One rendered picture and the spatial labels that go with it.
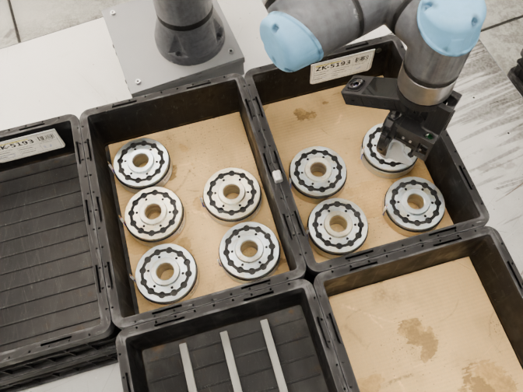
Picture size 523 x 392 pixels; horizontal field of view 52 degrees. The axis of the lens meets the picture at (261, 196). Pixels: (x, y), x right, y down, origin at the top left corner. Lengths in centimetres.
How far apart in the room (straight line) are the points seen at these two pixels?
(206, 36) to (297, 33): 52
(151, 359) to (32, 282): 25
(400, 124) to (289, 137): 28
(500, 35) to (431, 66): 176
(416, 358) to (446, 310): 9
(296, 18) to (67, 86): 80
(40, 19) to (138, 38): 136
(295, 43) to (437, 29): 16
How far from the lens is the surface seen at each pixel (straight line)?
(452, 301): 96
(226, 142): 104
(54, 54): 144
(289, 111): 107
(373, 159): 99
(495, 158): 125
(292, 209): 86
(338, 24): 68
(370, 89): 84
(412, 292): 94
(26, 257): 104
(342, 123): 106
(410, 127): 83
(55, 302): 99
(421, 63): 71
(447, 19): 66
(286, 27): 65
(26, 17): 262
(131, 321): 83
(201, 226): 96
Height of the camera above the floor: 171
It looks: 65 degrees down
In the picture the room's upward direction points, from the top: 4 degrees counter-clockwise
